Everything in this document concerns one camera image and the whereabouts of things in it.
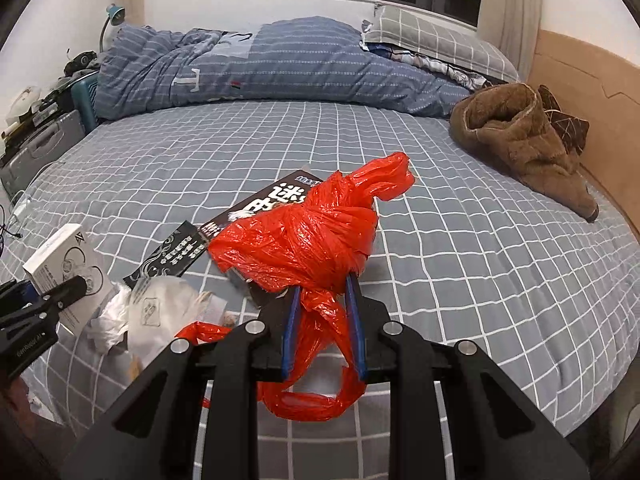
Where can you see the white cardboard box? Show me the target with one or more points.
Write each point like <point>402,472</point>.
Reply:
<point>50,255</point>

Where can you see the red plastic bag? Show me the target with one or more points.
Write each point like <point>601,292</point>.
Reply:
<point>300,230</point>

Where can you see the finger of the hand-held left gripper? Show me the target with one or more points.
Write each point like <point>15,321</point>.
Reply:
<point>65,292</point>
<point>20,292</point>

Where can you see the blue desk lamp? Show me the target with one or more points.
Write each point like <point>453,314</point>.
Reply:
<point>114,14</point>

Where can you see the blue striped quilt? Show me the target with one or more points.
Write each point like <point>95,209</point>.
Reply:
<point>250,65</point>

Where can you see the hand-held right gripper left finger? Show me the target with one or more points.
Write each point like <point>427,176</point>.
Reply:
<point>291,332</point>

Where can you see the patterned dark cloth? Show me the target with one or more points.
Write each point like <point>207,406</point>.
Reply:
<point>450,72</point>

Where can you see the grey checked pillow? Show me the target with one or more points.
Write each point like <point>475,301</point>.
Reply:
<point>435,35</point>

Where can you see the white plastic pouch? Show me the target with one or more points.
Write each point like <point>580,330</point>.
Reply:
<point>160,310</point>

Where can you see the black wet wipe sachet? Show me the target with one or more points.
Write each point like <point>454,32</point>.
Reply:
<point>167,252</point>

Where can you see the grey checked bed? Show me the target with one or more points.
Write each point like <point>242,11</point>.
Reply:
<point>450,260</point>

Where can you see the white charger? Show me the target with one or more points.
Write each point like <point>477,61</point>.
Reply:
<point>20,208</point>

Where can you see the brown leaf-patterned cloth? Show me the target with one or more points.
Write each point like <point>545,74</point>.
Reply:
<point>562,117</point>

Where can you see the wooden headboard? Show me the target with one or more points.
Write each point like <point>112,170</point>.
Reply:
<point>590,75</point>

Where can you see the grey suitcase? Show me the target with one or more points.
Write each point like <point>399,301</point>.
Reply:
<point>45,140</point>

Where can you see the teal plastic stool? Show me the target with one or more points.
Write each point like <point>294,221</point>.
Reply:
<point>85,95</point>

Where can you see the crumpled white tissue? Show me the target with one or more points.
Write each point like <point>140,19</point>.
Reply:
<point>107,320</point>

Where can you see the white round appliance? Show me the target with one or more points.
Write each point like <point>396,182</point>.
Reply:
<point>25,97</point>

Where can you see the brown fleece garment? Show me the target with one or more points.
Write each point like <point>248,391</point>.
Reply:
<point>520,140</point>

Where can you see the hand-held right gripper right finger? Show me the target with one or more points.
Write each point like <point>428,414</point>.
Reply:
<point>357,332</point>

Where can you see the dark brown chocolate box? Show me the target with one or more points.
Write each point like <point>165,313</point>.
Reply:
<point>280,192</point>

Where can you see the black headphones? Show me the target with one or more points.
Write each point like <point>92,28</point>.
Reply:
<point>82,60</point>

